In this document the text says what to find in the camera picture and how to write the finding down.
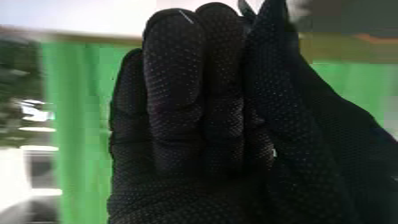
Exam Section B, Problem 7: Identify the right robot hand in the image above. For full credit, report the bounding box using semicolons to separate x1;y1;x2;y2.
104;0;398;224

